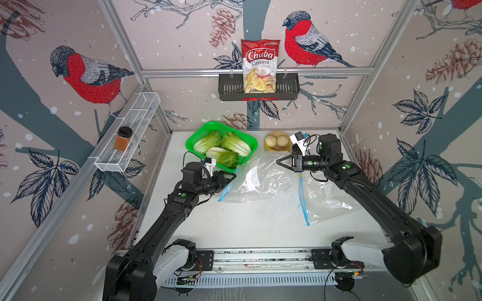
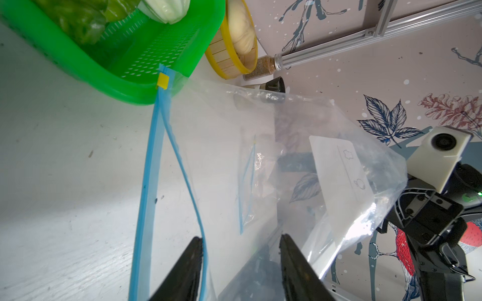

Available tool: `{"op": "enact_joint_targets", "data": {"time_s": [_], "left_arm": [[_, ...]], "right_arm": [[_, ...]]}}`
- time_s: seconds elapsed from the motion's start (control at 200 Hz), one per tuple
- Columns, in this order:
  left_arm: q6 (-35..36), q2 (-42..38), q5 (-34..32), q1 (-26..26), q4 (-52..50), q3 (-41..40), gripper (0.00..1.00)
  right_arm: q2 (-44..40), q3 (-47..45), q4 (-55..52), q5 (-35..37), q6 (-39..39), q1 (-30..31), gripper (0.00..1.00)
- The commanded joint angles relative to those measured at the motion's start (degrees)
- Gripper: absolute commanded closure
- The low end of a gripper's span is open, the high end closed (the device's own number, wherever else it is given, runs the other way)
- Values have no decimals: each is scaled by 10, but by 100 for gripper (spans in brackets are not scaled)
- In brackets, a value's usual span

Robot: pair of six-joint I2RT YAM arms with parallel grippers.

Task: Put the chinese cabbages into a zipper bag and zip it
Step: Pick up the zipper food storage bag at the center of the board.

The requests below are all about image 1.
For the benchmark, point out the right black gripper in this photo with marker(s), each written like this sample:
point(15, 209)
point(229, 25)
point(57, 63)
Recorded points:
point(294, 162)

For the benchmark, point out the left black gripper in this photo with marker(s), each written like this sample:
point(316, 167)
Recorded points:
point(221, 184)

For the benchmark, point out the green plastic basket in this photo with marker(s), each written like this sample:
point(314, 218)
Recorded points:
point(222, 130)

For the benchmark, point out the clear zipper bag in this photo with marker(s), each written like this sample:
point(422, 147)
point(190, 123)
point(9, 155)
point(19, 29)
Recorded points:
point(260, 179)
point(323, 201)

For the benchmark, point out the chinese cabbage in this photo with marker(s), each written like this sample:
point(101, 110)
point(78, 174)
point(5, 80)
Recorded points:
point(235, 144)
point(224, 157)
point(213, 139)

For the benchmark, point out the chinese cabbage front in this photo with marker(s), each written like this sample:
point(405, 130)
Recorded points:
point(224, 157)

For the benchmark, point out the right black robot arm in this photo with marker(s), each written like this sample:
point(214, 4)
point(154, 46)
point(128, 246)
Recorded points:
point(411, 251)

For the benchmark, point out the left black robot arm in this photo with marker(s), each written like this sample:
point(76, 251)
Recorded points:
point(139, 273)

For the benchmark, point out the red Chuba chips bag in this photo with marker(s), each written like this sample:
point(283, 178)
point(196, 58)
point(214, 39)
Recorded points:
point(259, 66)

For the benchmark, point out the white steamed bun right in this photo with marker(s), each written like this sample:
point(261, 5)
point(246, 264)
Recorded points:
point(282, 141)

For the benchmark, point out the white steamed bun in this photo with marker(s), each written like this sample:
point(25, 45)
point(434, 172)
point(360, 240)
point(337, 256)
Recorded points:
point(270, 141)
point(282, 141)

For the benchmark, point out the yellow bamboo steamer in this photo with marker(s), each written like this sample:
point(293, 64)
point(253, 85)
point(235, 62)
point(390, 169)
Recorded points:
point(278, 149)

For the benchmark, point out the white steamed bun left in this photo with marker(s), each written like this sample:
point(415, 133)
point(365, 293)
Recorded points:
point(270, 141)

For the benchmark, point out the orange spice jar black lid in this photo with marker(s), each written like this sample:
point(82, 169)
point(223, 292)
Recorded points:
point(124, 135)

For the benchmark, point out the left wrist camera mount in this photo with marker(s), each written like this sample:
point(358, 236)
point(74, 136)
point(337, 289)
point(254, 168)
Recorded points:
point(209, 164)

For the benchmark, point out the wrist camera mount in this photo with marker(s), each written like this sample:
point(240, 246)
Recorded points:
point(298, 138)
point(209, 164)

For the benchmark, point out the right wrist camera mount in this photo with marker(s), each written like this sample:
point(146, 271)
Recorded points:
point(298, 138)

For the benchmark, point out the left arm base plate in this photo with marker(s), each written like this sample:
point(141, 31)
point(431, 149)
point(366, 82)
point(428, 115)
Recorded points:
point(203, 261)

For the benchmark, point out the black hanging wire basket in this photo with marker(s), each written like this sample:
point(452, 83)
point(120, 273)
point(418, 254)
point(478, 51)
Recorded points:
point(230, 88)

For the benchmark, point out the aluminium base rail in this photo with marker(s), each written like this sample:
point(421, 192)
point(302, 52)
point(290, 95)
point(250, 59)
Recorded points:
point(246, 267)

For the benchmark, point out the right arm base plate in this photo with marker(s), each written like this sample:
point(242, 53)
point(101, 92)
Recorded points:
point(324, 260)

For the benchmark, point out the white wire shelf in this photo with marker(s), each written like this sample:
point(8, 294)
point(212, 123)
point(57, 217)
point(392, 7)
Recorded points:
point(137, 118)

